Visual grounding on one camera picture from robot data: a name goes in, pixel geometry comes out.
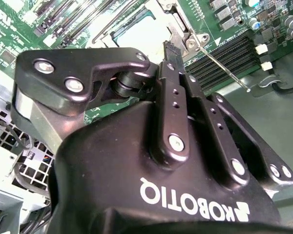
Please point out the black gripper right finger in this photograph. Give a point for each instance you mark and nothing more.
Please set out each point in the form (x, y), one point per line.
(219, 139)

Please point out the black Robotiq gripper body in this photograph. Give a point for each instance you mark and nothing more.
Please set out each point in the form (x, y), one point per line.
(112, 170)

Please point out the silver CPU plate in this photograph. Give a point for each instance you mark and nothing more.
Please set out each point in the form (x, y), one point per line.
(141, 34)

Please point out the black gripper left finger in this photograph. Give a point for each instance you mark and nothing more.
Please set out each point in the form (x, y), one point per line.
(63, 63)

